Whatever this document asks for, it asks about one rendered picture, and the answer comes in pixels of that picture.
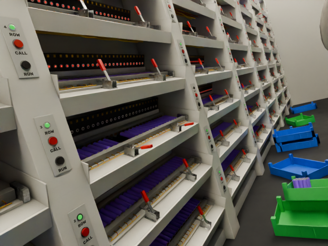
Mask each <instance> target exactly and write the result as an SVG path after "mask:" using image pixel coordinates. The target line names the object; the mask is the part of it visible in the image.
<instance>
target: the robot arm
mask: <svg viewBox="0 0 328 246"><path fill-rule="evenodd" d="M319 28H320V35H321V41H322V43H323V45H324V48H325V49H326V50H328V0H325V2H324V5H323V9H322V13H321V18H320V24H319Z"/></svg>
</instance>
